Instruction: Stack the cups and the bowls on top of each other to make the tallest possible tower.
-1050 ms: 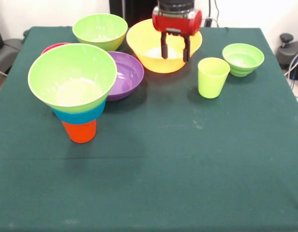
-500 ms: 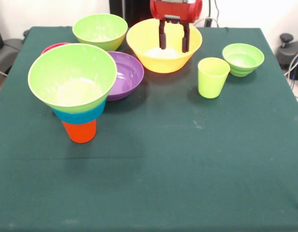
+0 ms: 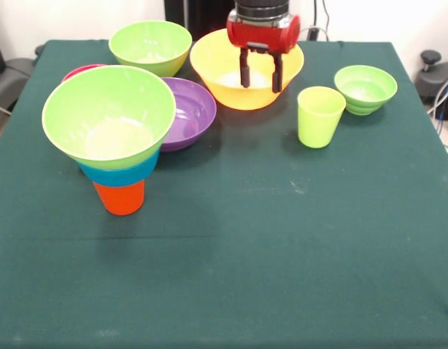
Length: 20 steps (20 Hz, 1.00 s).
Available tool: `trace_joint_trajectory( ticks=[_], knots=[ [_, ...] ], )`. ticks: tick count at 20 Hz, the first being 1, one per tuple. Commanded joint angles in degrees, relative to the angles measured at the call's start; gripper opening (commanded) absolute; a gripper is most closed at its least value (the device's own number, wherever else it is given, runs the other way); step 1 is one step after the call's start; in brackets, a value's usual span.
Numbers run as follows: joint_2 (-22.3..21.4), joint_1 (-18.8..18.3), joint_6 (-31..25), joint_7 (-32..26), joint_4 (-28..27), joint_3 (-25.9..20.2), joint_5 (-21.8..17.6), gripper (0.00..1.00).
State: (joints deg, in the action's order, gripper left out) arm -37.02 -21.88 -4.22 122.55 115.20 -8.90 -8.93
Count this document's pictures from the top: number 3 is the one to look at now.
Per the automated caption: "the grey chair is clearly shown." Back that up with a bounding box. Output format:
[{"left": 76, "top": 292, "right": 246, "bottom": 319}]
[{"left": 0, "top": 57, "right": 35, "bottom": 113}]

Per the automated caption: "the yellow-green cup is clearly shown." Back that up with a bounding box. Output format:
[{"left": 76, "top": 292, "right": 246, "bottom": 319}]
[{"left": 297, "top": 86, "right": 347, "bottom": 149}]

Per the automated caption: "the blue cable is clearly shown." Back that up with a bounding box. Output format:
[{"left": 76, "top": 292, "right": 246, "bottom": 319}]
[{"left": 436, "top": 85, "right": 448, "bottom": 136}]

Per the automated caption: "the blue bowl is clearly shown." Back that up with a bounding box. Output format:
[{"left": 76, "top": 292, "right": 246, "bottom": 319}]
[{"left": 77, "top": 148, "right": 161, "bottom": 188}]

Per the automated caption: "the large light green bowl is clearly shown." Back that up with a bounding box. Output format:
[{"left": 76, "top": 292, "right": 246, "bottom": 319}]
[
  {"left": 41, "top": 65, "right": 177, "bottom": 170},
  {"left": 108, "top": 20, "right": 193, "bottom": 78}
]

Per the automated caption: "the pink bowl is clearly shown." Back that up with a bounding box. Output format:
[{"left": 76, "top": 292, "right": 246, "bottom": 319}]
[{"left": 61, "top": 64, "right": 108, "bottom": 83}]

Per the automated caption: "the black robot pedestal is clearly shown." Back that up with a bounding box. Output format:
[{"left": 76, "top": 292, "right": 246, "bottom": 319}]
[{"left": 164, "top": 0, "right": 238, "bottom": 41}]

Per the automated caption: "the purple bowl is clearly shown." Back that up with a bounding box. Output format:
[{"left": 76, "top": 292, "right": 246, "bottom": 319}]
[{"left": 160, "top": 76, "right": 217, "bottom": 153}]

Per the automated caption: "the large yellow bowl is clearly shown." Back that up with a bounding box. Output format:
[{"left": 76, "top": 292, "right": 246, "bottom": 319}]
[{"left": 189, "top": 28, "right": 305, "bottom": 111}]

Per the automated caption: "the small green bowl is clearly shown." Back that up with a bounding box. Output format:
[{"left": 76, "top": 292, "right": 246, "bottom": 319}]
[{"left": 333, "top": 65, "right": 399, "bottom": 116}]

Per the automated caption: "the dark green tablecloth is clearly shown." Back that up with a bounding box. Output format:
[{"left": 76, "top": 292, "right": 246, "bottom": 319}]
[{"left": 0, "top": 39, "right": 448, "bottom": 349}]

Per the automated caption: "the grey cable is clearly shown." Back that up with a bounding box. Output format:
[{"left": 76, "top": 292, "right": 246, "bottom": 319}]
[{"left": 426, "top": 73, "right": 448, "bottom": 114}]

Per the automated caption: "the orange cup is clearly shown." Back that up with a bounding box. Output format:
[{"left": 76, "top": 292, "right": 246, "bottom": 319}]
[{"left": 92, "top": 180, "right": 146, "bottom": 217}]

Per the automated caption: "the black knobbed stand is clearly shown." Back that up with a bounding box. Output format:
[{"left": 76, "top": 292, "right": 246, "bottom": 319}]
[{"left": 416, "top": 49, "right": 448, "bottom": 121}]

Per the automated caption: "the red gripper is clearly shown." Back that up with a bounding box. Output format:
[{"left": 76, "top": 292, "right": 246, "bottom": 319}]
[{"left": 225, "top": 9, "right": 302, "bottom": 93}]

